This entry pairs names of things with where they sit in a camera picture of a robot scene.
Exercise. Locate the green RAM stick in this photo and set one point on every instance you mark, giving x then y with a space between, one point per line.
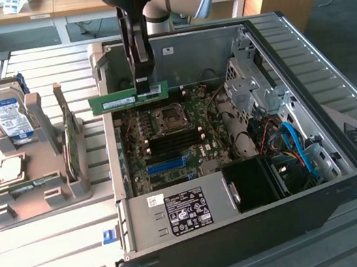
114 101
29 187

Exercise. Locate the black RAM slot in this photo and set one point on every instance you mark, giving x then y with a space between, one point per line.
173 140
172 137
173 144
174 148

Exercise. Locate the CPU socket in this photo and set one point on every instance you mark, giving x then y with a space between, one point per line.
170 118

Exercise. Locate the green motherboard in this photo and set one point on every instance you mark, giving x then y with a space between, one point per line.
196 116

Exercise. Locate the metal disk bay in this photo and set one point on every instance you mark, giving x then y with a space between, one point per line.
243 91

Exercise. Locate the black expansion slot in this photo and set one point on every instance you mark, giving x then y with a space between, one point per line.
162 158

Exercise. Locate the green graphics card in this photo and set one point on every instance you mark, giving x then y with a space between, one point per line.
71 142

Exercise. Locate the white and blue box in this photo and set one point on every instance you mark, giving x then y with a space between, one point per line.
13 5

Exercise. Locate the blue expansion slot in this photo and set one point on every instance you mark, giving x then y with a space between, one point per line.
165 166

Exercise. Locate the hard disk with blue label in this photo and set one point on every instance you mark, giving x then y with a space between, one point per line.
7 115

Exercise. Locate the silver CPU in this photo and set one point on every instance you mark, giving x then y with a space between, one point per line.
12 169

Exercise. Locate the grey power supply unit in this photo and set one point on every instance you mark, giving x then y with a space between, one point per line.
152 221

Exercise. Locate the black fan shroud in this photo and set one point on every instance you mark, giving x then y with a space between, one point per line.
253 184

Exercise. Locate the grey parts rack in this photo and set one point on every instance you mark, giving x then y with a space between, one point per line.
37 196

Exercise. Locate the blue plastic clip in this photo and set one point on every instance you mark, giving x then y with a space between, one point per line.
109 236

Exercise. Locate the black open PC case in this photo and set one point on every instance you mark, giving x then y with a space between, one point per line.
239 243

